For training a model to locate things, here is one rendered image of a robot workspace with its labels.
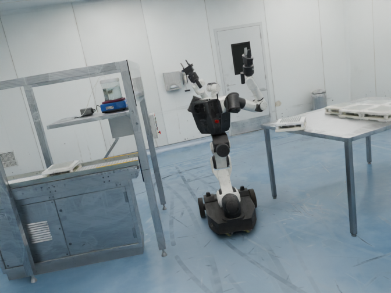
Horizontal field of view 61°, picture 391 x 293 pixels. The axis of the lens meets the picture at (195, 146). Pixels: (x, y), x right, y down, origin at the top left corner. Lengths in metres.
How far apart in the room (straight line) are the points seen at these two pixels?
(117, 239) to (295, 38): 5.61
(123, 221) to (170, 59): 4.15
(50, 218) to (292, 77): 5.63
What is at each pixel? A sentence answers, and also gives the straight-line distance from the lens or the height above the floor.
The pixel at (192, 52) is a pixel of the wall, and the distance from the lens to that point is 6.58.
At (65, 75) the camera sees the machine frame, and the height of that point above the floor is 1.59.
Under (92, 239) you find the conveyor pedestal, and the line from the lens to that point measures 3.04.
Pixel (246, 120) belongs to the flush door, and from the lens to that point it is 6.93.
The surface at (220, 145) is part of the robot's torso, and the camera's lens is 2.76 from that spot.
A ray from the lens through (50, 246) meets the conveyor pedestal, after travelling 3.16.
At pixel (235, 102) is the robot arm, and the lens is 2.71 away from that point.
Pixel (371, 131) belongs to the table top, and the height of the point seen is 0.81.
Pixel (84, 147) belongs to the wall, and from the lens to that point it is 6.56.
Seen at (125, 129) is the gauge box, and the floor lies 1.08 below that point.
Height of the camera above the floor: 1.49
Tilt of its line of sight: 13 degrees down
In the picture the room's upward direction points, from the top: 10 degrees counter-clockwise
